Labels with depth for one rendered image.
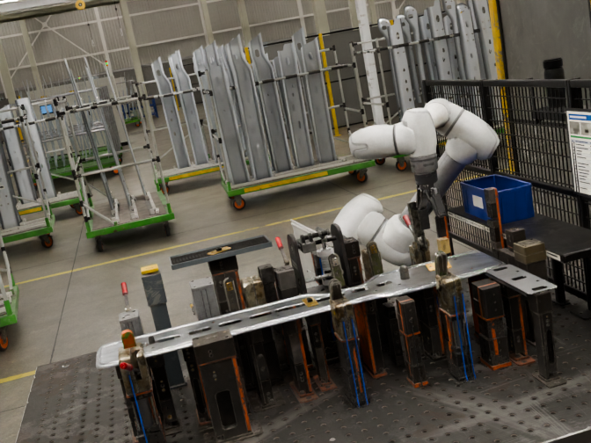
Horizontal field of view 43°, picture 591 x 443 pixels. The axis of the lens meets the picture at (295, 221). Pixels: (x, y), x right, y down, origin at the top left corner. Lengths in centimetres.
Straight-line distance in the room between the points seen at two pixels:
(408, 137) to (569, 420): 98
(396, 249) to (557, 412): 123
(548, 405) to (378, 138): 97
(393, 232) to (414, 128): 86
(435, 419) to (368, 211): 122
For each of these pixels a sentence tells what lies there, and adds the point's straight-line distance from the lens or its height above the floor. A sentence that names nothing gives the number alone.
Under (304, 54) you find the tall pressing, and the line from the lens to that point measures 984.
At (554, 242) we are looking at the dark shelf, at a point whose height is 103.
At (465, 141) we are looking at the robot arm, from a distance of 302.
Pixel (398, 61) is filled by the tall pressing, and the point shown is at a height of 140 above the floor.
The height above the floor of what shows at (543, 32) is 163.
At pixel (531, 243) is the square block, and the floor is 106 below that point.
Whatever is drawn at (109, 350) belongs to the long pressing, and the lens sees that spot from 251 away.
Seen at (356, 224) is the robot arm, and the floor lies 104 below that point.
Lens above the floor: 182
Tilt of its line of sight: 13 degrees down
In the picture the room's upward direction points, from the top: 11 degrees counter-clockwise
